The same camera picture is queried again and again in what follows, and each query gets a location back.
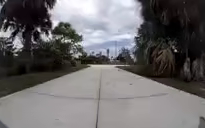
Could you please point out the robot's own part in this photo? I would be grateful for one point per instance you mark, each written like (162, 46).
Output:
(203, 123)

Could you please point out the distant tall building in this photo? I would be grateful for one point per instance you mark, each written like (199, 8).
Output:
(107, 52)

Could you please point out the green leafy tree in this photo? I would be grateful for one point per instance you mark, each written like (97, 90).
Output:
(65, 41)

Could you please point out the group of palm trees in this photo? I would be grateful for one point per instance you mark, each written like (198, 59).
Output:
(183, 36)

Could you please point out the row of bushes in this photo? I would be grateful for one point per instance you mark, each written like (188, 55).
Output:
(10, 68)

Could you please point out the grass strip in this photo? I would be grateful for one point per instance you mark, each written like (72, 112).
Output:
(190, 86)
(20, 83)

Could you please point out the palm tree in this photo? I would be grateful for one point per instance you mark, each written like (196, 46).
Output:
(26, 26)

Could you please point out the pale concrete path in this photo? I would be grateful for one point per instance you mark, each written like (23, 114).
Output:
(123, 103)

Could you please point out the distant trees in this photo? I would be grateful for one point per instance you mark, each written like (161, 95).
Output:
(123, 56)

